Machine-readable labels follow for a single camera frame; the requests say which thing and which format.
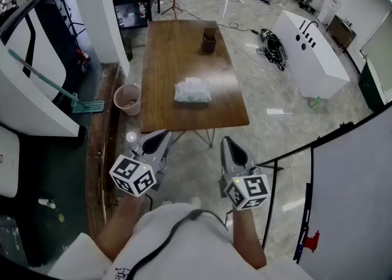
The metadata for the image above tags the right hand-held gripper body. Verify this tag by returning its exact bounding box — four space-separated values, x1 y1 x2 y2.
219 165 272 211

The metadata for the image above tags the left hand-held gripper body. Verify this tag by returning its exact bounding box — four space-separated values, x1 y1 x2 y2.
109 149 168 197

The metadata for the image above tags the white tissue pack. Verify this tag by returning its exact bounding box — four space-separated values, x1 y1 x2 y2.
173 77 213 104

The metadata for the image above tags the person's right forearm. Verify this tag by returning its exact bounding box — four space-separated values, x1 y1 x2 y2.
232 208 268 270

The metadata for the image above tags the person's left forearm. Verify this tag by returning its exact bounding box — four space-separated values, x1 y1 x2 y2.
95 194 148 263

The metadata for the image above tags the pink mesh wastebasket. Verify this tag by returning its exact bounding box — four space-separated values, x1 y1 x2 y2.
113 84 142 116

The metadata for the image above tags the teal flat mop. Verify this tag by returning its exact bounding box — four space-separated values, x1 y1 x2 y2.
7 48 105 115

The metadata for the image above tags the person's white shirt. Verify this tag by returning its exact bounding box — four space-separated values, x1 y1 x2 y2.
48 203 313 280

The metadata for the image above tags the brown leather holder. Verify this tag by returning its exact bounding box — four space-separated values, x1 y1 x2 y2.
202 27 217 53

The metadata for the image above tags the white cabinet with holes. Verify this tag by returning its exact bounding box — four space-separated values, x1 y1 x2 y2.
272 9 351 99

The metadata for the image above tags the white black curved kiosk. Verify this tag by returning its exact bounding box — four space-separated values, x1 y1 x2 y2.
0 0 88 138

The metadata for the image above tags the white rounded seat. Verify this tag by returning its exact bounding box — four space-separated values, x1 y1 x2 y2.
0 125 21 199

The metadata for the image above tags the dark green cabinet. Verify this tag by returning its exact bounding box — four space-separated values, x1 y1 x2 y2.
358 58 392 113

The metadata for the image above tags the black wrapped box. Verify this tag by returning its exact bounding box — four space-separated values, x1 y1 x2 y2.
0 216 29 267

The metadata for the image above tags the brown cabinet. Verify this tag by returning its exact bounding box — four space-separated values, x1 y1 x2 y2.
326 15 358 48

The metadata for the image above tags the white panel with black frame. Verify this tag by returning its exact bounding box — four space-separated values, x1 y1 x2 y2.
257 113 392 280

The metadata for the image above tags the pile of black cables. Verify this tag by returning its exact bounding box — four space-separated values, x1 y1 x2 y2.
260 28 288 71

